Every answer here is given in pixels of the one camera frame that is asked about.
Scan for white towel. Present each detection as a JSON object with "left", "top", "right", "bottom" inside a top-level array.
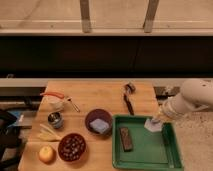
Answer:
[{"left": 144, "top": 118, "right": 163, "bottom": 132}]

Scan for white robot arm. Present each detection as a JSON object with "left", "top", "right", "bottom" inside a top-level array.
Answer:
[{"left": 162, "top": 78, "right": 213, "bottom": 119}]

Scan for green plastic tray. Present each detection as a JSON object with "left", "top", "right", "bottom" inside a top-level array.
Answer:
[{"left": 112, "top": 115, "right": 184, "bottom": 171}]

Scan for black dish brush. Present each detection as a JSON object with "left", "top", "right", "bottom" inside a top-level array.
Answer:
[{"left": 123, "top": 83, "right": 136, "bottom": 115}]

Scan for purple bowl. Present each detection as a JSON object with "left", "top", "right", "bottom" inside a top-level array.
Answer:
[{"left": 85, "top": 109, "right": 112, "bottom": 136}]

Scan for blue sponge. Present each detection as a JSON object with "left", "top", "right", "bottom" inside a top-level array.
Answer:
[{"left": 90, "top": 118, "right": 109, "bottom": 134}]

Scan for wooden cutting board table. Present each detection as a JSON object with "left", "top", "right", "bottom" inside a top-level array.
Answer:
[{"left": 17, "top": 80, "right": 161, "bottom": 171}]

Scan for brown chocolate bar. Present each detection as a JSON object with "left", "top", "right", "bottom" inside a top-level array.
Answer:
[{"left": 119, "top": 127, "right": 133, "bottom": 152}]

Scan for small metal cup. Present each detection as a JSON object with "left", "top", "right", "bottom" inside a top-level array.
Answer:
[{"left": 48, "top": 112, "right": 63, "bottom": 129}]

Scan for dark red bowl of beans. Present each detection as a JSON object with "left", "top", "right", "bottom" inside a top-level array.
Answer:
[{"left": 58, "top": 133, "right": 86, "bottom": 162}]

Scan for yellow apple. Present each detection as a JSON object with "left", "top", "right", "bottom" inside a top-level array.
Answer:
[{"left": 38, "top": 145, "right": 55, "bottom": 163}]

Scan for black chair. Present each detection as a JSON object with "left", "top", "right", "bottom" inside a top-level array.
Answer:
[{"left": 0, "top": 109, "right": 22, "bottom": 171}]

